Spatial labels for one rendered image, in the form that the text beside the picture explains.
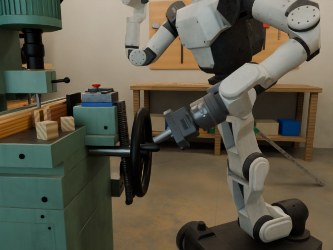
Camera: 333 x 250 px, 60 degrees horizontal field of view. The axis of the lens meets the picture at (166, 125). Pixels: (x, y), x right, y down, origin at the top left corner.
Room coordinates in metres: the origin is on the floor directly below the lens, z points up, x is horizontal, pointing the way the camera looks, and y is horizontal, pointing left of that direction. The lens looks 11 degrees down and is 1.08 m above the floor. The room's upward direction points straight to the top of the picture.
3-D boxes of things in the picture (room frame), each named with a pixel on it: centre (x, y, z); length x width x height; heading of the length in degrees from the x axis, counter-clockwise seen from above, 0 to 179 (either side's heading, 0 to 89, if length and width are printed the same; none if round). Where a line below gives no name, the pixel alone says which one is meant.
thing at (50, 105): (0.93, 0.34, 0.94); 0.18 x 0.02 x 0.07; 175
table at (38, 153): (0.97, 0.31, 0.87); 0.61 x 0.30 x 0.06; 175
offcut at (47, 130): (0.73, 0.31, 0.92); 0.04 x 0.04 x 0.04; 64
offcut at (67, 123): (0.83, 0.29, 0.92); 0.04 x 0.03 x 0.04; 25
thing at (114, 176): (1.18, 0.25, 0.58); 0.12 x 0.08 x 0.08; 85
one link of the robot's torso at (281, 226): (1.39, -0.51, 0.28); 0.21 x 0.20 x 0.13; 115
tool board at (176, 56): (4.00, -0.74, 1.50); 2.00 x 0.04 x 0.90; 80
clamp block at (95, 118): (0.96, 0.22, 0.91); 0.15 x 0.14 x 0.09; 175
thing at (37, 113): (0.95, 0.38, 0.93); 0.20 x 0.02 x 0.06; 175
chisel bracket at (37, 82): (0.94, 0.44, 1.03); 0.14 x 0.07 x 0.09; 85
